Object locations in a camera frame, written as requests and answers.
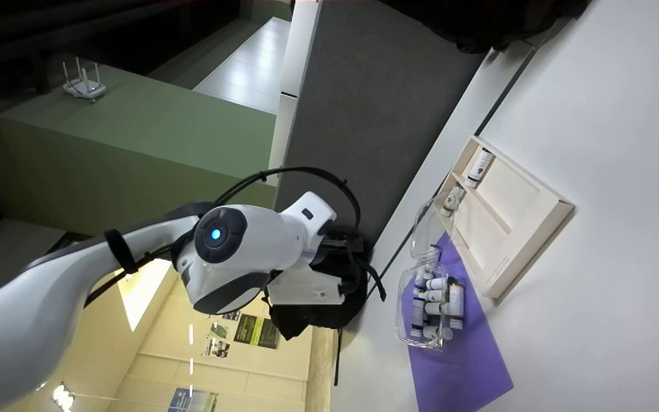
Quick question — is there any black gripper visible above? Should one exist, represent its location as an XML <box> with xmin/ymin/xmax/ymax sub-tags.
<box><xmin>318</xmin><ymin>229</ymin><xmax>375</xmax><ymax>306</ymax></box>

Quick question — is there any pile of white batteries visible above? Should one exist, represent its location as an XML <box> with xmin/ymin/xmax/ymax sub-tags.
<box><xmin>394</xmin><ymin>254</ymin><xmax>471</xmax><ymax>355</ymax></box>

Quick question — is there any grey desk partition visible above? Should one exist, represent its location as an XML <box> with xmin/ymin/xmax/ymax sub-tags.
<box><xmin>267</xmin><ymin>0</ymin><xmax>533</xmax><ymax>247</ymax></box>

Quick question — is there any purple mat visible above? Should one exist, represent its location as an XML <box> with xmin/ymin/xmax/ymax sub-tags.
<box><xmin>399</xmin><ymin>229</ymin><xmax>517</xmax><ymax>412</ymax></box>

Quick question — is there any wooden tray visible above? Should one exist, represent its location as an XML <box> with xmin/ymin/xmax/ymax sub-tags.
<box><xmin>431</xmin><ymin>132</ymin><xmax>576</xmax><ymax>304</ymax></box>

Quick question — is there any white wifi router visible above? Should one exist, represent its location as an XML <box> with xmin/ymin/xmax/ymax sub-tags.
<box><xmin>58</xmin><ymin>52</ymin><xmax>109</xmax><ymax>102</ymax></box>

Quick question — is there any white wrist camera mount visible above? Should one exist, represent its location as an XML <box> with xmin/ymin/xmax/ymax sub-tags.
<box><xmin>265</xmin><ymin>260</ymin><xmax>349</xmax><ymax>308</ymax></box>

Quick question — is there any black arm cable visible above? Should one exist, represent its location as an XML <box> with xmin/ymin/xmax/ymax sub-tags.
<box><xmin>214</xmin><ymin>164</ymin><xmax>366</xmax><ymax>254</ymax></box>

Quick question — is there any dark green wall poster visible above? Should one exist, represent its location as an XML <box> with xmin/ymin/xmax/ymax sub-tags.
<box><xmin>233</xmin><ymin>314</ymin><xmax>262</xmax><ymax>345</ymax></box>
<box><xmin>259</xmin><ymin>317</ymin><xmax>279</xmax><ymax>352</ymax></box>

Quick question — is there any teal wall poster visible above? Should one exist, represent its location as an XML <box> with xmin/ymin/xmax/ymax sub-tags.
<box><xmin>167</xmin><ymin>386</ymin><xmax>219</xmax><ymax>412</ymax></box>

